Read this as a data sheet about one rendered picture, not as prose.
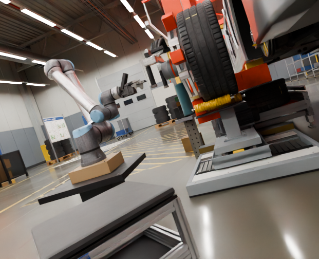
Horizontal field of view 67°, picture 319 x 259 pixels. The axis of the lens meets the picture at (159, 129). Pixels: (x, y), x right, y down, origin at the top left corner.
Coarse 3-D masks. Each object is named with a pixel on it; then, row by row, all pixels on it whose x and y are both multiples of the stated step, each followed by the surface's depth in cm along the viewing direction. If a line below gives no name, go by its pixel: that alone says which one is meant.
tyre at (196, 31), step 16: (208, 0) 149; (176, 16) 155; (192, 16) 144; (208, 16) 139; (192, 32) 141; (208, 32) 137; (192, 48) 141; (208, 48) 139; (224, 48) 136; (192, 64) 143; (208, 64) 141; (224, 64) 140; (208, 80) 147; (224, 80) 147; (208, 96) 158
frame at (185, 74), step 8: (168, 32) 157; (176, 32) 154; (168, 40) 151; (176, 40) 148; (184, 64) 149; (184, 72) 150; (184, 80) 154; (192, 80) 156; (192, 96) 164; (200, 96) 172
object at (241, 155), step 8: (256, 144) 157; (264, 144) 158; (232, 152) 166; (240, 152) 153; (248, 152) 151; (256, 152) 150; (264, 152) 149; (216, 160) 158; (224, 160) 156; (232, 160) 155; (240, 160) 153; (248, 160) 152; (216, 168) 158
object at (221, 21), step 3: (189, 0) 593; (192, 0) 599; (198, 0) 718; (201, 0) 715; (204, 0) 713; (210, 0) 709; (213, 0) 712; (192, 3) 618; (195, 3) 624; (222, 18) 982; (219, 21) 986; (222, 21) 983; (219, 24) 988
